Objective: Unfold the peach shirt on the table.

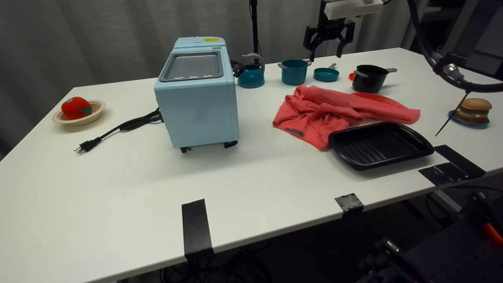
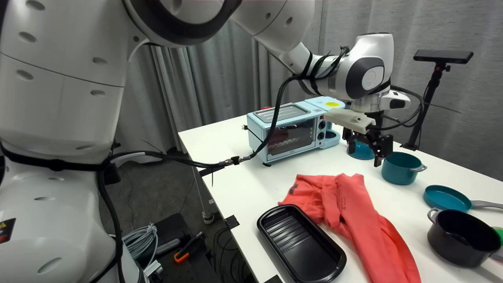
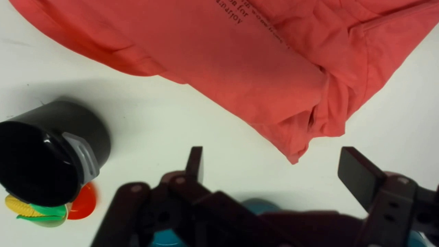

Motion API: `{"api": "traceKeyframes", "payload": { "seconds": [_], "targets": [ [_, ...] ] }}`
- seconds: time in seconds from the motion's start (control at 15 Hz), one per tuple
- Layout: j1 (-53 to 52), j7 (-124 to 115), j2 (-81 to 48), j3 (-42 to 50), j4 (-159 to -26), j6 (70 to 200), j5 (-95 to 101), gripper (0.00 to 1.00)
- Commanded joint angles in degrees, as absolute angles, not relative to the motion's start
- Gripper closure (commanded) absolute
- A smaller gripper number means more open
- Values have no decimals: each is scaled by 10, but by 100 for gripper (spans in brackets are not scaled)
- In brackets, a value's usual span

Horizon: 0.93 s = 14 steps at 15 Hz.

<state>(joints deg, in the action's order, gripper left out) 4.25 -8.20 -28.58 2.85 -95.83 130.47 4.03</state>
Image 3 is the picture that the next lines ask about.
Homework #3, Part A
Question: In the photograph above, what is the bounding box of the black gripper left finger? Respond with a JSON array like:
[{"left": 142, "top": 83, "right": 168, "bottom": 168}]
[{"left": 91, "top": 145, "right": 286, "bottom": 247}]

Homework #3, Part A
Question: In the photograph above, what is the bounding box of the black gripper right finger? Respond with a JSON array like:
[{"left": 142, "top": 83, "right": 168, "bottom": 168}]
[{"left": 337, "top": 145, "right": 439, "bottom": 247}]

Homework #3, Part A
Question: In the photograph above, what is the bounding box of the peach shirt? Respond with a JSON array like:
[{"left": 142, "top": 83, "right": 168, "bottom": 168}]
[{"left": 9, "top": 0, "right": 439, "bottom": 164}]

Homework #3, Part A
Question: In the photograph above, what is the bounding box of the red toy plate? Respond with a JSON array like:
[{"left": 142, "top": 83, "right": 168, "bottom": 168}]
[{"left": 66, "top": 181, "right": 99, "bottom": 222}]

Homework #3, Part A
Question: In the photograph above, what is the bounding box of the teal toy frying pan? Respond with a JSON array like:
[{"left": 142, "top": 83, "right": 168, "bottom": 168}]
[{"left": 243, "top": 197, "right": 282, "bottom": 216}]

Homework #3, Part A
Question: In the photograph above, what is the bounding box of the green yellow toy corn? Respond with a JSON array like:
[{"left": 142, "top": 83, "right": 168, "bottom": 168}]
[{"left": 5, "top": 193, "right": 72, "bottom": 227}]

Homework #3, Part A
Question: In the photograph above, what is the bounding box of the black toy pot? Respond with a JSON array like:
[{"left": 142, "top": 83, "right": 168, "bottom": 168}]
[{"left": 0, "top": 98, "right": 113, "bottom": 208}]

